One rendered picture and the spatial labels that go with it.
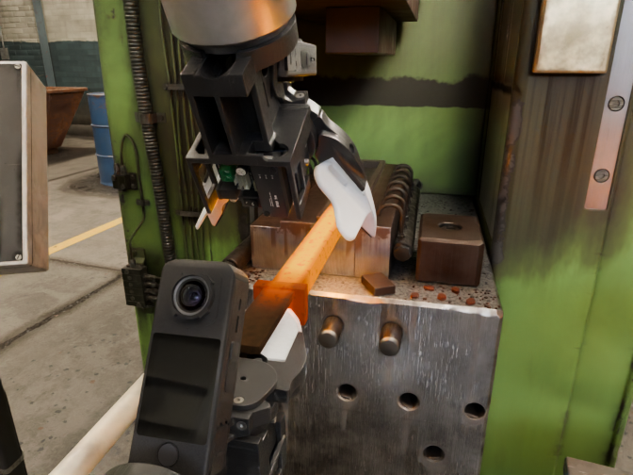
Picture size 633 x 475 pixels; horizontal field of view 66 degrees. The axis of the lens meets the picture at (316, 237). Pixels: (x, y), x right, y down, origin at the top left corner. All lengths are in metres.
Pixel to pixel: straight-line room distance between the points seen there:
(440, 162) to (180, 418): 0.93
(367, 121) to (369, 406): 0.64
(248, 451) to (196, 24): 0.24
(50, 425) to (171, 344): 1.78
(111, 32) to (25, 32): 8.84
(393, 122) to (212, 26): 0.86
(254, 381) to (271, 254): 0.41
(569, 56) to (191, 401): 0.64
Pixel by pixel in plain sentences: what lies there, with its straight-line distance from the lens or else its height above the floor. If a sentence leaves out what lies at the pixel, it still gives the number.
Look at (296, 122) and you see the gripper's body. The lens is 0.33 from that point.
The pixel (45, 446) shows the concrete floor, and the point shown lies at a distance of 1.97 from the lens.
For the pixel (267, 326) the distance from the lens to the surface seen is 0.37.
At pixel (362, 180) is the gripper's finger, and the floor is 1.11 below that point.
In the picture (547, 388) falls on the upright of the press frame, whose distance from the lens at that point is 0.95.
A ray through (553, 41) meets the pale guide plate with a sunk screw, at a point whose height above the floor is 1.22.
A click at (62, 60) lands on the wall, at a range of 9.27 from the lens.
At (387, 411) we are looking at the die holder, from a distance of 0.72.
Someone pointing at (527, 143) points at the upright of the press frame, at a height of 1.09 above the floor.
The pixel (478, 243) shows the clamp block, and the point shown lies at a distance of 0.67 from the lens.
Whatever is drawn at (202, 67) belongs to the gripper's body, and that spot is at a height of 1.20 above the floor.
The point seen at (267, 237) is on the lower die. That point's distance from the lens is 0.70.
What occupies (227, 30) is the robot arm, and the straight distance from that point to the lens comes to 0.28.
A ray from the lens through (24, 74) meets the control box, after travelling 0.80.
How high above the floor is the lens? 1.20
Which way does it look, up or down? 20 degrees down
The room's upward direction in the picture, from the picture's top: straight up
